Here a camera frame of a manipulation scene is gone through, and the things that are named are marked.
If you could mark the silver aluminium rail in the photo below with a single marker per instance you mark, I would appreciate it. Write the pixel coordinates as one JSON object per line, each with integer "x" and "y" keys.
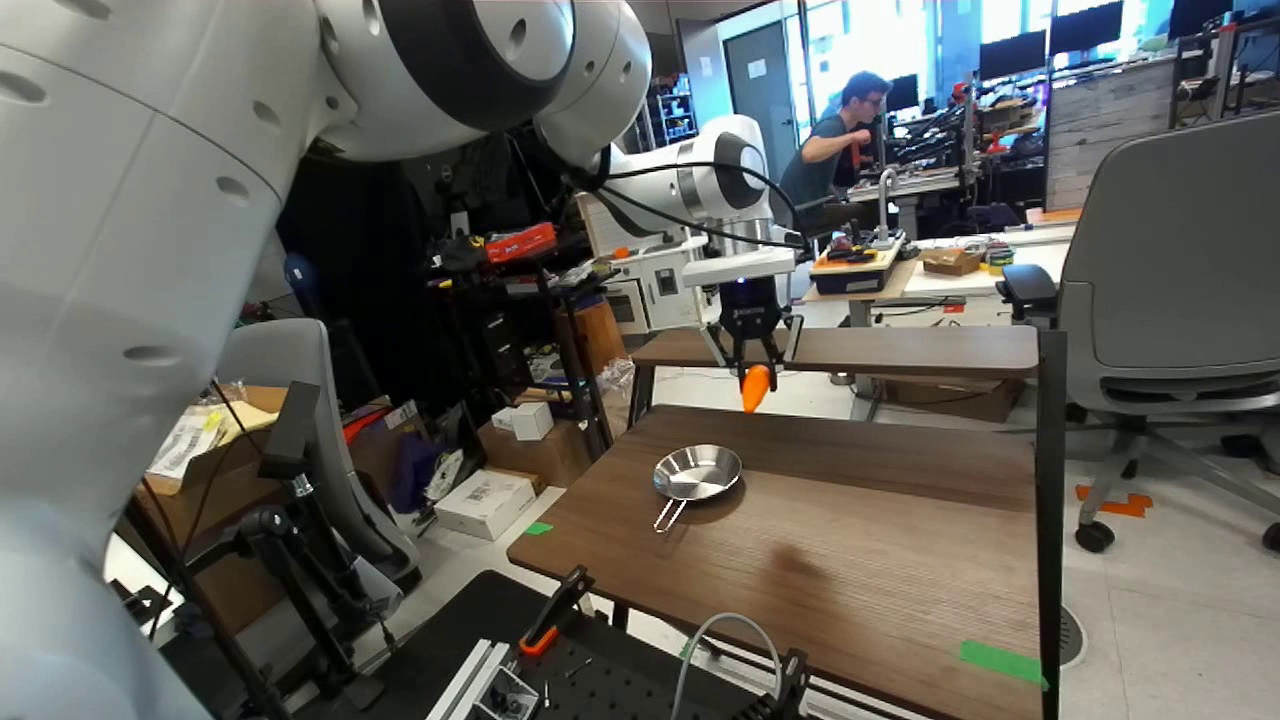
{"x": 460, "y": 687}

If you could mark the orange carrot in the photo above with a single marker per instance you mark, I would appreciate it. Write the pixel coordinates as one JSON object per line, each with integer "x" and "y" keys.
{"x": 754, "y": 389}

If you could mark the black bar clamp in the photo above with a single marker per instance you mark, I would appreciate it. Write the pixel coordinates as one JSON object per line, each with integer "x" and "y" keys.
{"x": 793, "y": 681}

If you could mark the open brown cardboard box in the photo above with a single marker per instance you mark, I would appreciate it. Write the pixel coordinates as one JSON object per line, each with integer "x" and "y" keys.
{"x": 222, "y": 500}

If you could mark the black equipment rack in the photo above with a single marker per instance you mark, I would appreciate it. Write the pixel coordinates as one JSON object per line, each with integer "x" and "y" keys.
{"x": 578, "y": 382}

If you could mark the large grey office chair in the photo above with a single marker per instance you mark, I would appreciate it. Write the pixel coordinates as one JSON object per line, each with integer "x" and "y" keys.
{"x": 1173, "y": 264}

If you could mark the green tape piece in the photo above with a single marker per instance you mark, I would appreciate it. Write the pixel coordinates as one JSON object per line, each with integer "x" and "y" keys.
{"x": 538, "y": 528}
{"x": 1001, "y": 661}

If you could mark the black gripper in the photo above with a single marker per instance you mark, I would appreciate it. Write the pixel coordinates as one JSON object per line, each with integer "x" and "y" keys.
{"x": 754, "y": 307}

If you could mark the black curtain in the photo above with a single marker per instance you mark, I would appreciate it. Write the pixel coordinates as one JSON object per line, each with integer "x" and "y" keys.
{"x": 352, "y": 254}

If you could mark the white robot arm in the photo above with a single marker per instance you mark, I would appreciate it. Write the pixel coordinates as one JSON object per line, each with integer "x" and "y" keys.
{"x": 132, "y": 264}

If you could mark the person in dark teal shirt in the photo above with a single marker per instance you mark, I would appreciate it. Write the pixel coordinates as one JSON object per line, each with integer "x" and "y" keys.
{"x": 824, "y": 146}

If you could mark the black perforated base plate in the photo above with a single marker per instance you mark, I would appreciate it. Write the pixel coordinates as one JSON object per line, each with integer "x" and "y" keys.
{"x": 602, "y": 681}

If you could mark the flat white box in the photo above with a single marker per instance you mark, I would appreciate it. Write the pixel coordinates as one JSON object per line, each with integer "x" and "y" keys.
{"x": 484, "y": 507}

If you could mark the grey chair left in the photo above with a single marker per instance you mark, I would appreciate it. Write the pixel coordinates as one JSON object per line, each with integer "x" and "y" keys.
{"x": 286, "y": 447}

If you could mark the white and yellow papers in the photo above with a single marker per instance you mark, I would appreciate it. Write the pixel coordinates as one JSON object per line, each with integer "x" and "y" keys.
{"x": 203, "y": 432}

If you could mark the small brown cardboard box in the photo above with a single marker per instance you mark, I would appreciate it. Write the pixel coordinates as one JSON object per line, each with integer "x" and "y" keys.
{"x": 547, "y": 456}

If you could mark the small steel frying pan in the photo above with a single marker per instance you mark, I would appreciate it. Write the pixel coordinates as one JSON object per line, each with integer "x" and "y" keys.
{"x": 697, "y": 471}

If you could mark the white computer tower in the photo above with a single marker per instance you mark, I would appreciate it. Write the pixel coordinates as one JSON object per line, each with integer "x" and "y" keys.
{"x": 667, "y": 307}

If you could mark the white plastic bag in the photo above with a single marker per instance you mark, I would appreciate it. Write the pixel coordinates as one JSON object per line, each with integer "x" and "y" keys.
{"x": 524, "y": 422}

